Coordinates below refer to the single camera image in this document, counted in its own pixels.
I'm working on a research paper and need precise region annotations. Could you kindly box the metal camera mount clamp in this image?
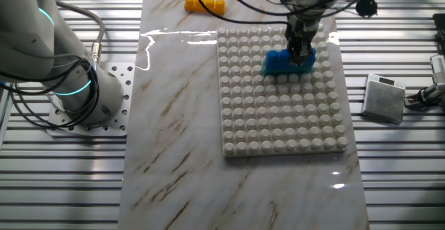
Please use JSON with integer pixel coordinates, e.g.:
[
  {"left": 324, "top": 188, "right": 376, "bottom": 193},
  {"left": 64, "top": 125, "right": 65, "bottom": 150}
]
[{"left": 405, "top": 83, "right": 445, "bottom": 112}]

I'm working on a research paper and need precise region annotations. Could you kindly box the black device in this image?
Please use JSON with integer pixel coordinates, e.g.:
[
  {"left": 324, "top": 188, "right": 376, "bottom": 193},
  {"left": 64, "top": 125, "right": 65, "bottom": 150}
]
[{"left": 432, "top": 13, "right": 445, "bottom": 54}]

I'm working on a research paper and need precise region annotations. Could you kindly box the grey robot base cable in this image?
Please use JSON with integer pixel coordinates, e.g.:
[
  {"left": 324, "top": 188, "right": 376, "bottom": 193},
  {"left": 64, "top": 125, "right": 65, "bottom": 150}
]
[{"left": 54, "top": 0, "right": 106, "bottom": 66}]

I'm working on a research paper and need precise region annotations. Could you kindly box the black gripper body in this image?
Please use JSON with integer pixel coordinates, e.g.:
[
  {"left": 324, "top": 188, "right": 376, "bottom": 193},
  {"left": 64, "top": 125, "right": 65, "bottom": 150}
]
[{"left": 284, "top": 14, "right": 323, "bottom": 52}]

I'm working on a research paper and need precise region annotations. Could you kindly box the teal four-stud block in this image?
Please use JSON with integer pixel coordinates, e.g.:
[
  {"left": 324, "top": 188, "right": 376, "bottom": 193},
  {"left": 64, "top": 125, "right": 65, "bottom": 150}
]
[{"left": 262, "top": 66, "right": 313, "bottom": 78}]

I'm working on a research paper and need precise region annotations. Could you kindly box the small silver camera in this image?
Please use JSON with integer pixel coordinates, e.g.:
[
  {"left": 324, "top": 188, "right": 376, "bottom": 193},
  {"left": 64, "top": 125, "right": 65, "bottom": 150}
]
[{"left": 430, "top": 54, "right": 445, "bottom": 85}]

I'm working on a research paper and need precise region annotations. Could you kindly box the blue four-stud block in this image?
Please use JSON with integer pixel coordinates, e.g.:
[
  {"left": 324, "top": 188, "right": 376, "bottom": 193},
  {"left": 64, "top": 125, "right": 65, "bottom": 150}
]
[{"left": 263, "top": 48, "right": 317, "bottom": 72}]

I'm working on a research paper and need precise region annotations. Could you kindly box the orange four-stud block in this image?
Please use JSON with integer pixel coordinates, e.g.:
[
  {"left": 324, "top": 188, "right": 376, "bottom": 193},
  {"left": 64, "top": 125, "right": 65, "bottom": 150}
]
[{"left": 184, "top": 0, "right": 227, "bottom": 17}]

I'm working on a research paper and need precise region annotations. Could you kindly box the white studded baseplate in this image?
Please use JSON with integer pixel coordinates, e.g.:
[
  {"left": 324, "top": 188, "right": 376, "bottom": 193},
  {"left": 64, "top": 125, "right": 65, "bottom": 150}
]
[{"left": 216, "top": 26, "right": 349, "bottom": 158}]

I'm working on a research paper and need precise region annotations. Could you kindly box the perforated robot base plate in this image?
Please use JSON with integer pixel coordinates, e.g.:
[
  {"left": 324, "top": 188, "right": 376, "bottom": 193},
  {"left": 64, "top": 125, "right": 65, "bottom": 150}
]
[{"left": 47, "top": 62, "right": 136, "bottom": 138}]

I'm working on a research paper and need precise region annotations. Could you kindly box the silver digital scale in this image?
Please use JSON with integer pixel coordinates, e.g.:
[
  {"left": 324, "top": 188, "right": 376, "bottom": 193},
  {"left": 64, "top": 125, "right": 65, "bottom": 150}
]
[{"left": 361, "top": 73, "right": 407, "bottom": 125}]

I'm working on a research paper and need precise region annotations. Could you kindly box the marble pattern board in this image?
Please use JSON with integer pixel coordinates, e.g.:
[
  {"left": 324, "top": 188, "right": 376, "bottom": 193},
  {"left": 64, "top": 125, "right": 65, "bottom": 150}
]
[{"left": 117, "top": 0, "right": 371, "bottom": 230}]

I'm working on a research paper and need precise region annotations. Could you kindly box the black cable bundle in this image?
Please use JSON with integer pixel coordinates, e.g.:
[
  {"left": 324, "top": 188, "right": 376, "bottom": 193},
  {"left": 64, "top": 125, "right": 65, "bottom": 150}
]
[{"left": 0, "top": 54, "right": 101, "bottom": 130}]

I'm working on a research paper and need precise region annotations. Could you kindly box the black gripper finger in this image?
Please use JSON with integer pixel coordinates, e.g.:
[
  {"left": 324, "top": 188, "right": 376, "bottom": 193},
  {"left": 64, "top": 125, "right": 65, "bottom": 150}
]
[
  {"left": 302, "top": 48, "right": 315, "bottom": 67},
  {"left": 289, "top": 47, "right": 303, "bottom": 66}
]

